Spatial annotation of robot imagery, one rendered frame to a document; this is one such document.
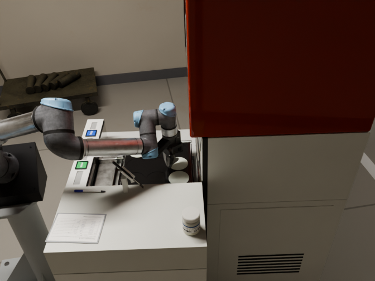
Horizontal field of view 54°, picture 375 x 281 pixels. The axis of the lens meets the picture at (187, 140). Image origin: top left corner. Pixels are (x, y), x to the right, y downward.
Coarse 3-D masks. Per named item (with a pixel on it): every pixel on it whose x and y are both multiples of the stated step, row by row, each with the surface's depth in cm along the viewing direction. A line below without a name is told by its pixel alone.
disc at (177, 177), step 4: (176, 172) 184; (180, 172) 184; (184, 172) 184; (172, 176) 182; (176, 176) 181; (180, 176) 181; (184, 176) 181; (188, 176) 181; (172, 180) 179; (176, 180) 179; (180, 180) 179; (184, 180) 179; (188, 180) 179
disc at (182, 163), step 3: (180, 159) 191; (183, 159) 191; (177, 162) 190; (180, 162) 189; (183, 162) 189; (186, 162) 189; (174, 165) 188; (177, 165) 188; (180, 165) 188; (183, 165) 188; (186, 165) 188; (174, 168) 186; (177, 168) 186; (180, 168) 186; (183, 168) 186
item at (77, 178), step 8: (88, 120) 211; (96, 120) 211; (88, 128) 205; (96, 128) 205; (96, 136) 199; (80, 160) 184; (88, 160) 183; (72, 168) 179; (88, 168) 179; (72, 176) 174; (80, 176) 175; (88, 176) 174; (72, 184) 170; (80, 184) 170
